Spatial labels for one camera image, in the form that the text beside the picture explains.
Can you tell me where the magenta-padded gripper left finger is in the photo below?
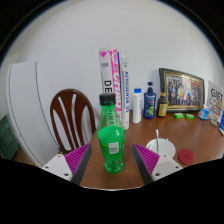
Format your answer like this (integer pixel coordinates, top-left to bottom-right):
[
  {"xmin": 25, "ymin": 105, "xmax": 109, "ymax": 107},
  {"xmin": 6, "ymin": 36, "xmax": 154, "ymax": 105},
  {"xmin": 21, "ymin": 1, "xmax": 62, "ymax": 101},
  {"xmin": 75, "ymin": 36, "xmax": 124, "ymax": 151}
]
[{"xmin": 41, "ymin": 143, "xmax": 93, "ymax": 186}]

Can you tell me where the metal spoon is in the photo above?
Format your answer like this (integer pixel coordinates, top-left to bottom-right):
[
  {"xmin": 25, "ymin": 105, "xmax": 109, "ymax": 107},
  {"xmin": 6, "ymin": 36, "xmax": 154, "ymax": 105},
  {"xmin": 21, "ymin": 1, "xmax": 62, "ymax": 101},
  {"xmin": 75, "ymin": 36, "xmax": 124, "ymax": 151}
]
[{"xmin": 154, "ymin": 129, "xmax": 160, "ymax": 155}]

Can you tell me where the framed group photo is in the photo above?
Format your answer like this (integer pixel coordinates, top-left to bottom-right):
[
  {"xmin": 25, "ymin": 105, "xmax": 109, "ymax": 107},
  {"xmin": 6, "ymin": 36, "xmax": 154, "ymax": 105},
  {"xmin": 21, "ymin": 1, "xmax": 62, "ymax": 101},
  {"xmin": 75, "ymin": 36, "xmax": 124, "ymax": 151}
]
[{"xmin": 158, "ymin": 67, "xmax": 206, "ymax": 113}]

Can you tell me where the blue pouch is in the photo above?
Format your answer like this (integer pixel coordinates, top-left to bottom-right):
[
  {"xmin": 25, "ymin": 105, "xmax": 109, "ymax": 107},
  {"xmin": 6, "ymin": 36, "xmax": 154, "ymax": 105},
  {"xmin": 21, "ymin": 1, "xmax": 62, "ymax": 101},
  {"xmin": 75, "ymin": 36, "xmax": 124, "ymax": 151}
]
[{"xmin": 218, "ymin": 116, "xmax": 224, "ymax": 137}]

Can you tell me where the pink and white tube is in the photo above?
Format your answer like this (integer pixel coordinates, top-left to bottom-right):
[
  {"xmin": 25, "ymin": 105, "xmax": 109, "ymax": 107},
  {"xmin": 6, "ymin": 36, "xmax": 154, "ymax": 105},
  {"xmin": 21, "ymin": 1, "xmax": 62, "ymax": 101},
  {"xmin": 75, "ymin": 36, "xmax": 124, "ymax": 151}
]
[{"xmin": 98, "ymin": 48, "xmax": 123, "ymax": 119}]

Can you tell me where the blue and white packet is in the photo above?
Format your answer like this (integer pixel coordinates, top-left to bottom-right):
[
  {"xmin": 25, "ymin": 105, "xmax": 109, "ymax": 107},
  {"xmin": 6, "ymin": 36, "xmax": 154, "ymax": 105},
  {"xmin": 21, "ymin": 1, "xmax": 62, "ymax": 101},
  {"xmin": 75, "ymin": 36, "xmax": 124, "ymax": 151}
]
[{"xmin": 197, "ymin": 108, "xmax": 211, "ymax": 121}]

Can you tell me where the dark brown wooden chair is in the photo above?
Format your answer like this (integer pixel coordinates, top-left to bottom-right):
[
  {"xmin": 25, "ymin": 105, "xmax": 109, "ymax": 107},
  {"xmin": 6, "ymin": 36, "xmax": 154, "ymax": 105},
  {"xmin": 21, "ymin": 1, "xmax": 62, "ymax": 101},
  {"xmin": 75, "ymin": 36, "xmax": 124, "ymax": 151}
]
[{"xmin": 49, "ymin": 88, "xmax": 98, "ymax": 155}]

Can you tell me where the white and blue tube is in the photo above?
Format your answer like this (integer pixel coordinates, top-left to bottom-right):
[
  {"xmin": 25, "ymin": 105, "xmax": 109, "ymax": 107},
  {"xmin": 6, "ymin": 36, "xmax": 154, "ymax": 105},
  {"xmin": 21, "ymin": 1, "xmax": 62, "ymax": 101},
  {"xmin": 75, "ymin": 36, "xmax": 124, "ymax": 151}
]
[{"xmin": 118, "ymin": 50, "xmax": 131, "ymax": 131}]

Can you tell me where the white cup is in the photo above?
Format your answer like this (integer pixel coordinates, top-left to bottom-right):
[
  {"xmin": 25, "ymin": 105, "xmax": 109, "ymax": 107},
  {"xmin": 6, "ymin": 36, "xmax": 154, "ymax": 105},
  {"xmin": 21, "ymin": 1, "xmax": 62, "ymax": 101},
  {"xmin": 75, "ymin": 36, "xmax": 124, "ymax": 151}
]
[{"xmin": 145, "ymin": 137, "xmax": 177, "ymax": 159}]

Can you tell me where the dark amber bottle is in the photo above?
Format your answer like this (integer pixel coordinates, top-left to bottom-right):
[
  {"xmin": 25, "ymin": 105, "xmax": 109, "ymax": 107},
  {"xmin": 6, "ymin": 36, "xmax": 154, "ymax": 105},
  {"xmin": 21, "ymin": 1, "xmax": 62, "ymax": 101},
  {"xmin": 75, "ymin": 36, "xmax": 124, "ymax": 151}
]
[{"xmin": 156, "ymin": 87, "xmax": 169, "ymax": 118}]

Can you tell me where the flat round red coaster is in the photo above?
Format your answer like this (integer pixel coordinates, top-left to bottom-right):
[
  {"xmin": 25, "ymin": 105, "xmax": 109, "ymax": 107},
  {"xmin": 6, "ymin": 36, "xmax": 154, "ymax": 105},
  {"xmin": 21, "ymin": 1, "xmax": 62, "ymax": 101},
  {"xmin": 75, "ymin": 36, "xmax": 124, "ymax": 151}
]
[{"xmin": 177, "ymin": 148, "xmax": 195, "ymax": 166}]

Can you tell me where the green crate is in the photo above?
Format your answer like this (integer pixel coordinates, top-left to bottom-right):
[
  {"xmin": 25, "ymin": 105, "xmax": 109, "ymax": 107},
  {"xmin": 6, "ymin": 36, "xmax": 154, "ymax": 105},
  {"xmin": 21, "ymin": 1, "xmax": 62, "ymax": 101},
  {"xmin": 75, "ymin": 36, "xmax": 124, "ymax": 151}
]
[{"xmin": 0, "ymin": 114, "xmax": 19, "ymax": 160}]

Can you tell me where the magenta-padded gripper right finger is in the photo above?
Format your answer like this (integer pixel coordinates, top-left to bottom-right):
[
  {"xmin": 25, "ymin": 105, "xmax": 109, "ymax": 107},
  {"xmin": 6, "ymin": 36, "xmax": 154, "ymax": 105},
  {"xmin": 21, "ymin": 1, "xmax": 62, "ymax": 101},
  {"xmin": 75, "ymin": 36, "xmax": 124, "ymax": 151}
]
[{"xmin": 132, "ymin": 143, "xmax": 184, "ymax": 186}]

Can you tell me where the white cabinet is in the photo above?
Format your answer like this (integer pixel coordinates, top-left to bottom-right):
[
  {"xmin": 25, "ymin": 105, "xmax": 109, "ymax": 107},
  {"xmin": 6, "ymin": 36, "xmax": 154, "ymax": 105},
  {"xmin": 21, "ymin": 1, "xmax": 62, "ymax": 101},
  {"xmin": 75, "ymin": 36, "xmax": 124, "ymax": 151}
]
[{"xmin": 5, "ymin": 60, "xmax": 61, "ymax": 168}]

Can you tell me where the green plastic drink bottle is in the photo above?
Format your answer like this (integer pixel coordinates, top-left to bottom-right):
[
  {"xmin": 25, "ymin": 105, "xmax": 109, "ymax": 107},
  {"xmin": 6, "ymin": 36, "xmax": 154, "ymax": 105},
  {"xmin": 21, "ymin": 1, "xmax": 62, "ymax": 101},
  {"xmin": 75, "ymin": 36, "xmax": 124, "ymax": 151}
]
[{"xmin": 96, "ymin": 92, "xmax": 126, "ymax": 174}]

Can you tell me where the white bottle with blue cap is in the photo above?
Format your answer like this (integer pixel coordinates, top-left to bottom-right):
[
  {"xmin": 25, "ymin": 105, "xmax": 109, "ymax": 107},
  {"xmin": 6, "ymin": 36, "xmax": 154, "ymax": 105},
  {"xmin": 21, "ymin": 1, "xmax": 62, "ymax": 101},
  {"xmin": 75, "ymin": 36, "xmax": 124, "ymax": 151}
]
[{"xmin": 132, "ymin": 87, "xmax": 143, "ymax": 124}]

